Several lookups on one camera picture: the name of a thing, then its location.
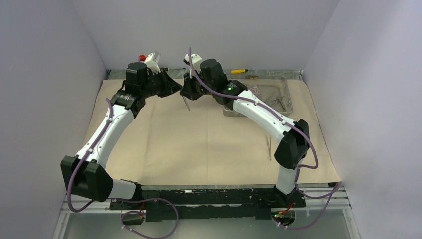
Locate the black yellow short screwdriver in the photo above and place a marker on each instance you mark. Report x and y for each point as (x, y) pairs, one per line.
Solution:
(252, 77)

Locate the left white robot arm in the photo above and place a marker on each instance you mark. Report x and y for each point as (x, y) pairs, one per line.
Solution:
(85, 173)

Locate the pink suture packet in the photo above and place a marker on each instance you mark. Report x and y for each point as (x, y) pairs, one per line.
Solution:
(255, 90)

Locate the aluminium rail frame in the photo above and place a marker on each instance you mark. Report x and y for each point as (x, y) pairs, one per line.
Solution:
(299, 210)

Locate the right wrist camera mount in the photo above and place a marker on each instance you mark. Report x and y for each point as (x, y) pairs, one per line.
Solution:
(195, 60)

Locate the right side aluminium rail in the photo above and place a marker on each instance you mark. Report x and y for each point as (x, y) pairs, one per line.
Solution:
(297, 75)

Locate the steel forceps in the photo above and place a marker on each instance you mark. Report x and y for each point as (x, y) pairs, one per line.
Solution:
(278, 104)

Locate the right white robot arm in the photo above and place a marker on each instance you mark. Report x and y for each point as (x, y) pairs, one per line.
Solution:
(292, 136)

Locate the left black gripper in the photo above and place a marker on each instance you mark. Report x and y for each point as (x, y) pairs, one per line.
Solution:
(170, 85)

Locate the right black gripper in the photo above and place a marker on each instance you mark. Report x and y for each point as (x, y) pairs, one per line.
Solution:
(187, 90)

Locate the beige surgical wrap cloth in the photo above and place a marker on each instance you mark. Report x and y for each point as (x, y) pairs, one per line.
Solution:
(168, 145)

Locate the steel tweezers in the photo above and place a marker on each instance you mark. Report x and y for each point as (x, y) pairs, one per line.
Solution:
(186, 103)
(268, 141)

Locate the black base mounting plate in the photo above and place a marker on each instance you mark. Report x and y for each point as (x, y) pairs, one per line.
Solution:
(250, 202)

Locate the wire mesh instrument tray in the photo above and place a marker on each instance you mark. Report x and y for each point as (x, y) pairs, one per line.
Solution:
(271, 87)

